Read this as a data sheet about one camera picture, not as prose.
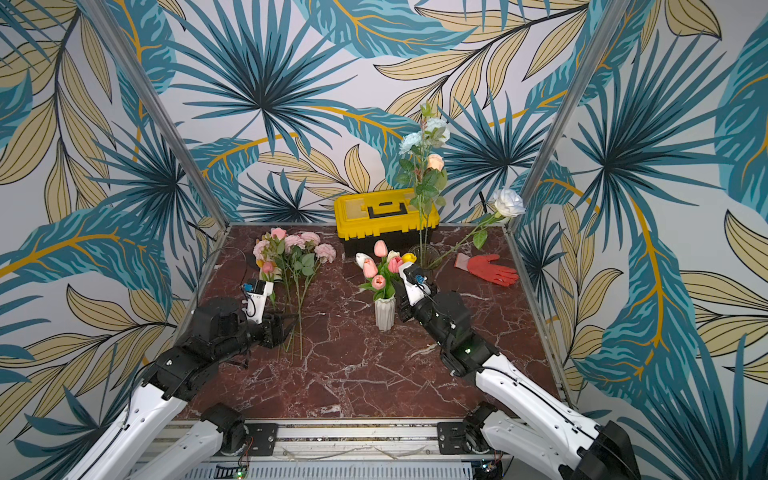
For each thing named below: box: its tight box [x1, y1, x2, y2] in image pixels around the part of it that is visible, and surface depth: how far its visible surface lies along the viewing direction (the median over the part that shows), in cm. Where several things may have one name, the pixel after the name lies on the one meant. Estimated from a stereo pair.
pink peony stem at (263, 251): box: [253, 240, 277, 268], surface depth 106 cm
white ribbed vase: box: [374, 295, 396, 332], surface depth 83 cm
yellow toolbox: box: [335, 188, 440, 258], surface depth 102 cm
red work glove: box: [454, 253, 519, 287], surface depth 109 cm
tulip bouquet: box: [356, 240, 417, 300], surface depth 73 cm
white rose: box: [428, 188, 526, 269], surface depth 67 cm
